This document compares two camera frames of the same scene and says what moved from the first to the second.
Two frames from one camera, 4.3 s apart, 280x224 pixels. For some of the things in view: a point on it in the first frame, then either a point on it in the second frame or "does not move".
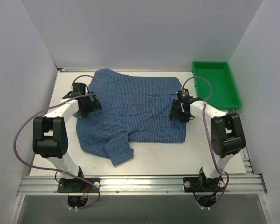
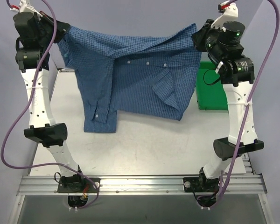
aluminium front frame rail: x=247 y=183 does not move
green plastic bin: x=224 y=94 does not move
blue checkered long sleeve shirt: x=135 y=107 -> x=156 y=74
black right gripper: x=178 y=112 -> x=201 y=35
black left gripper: x=89 y=106 -> x=52 y=27
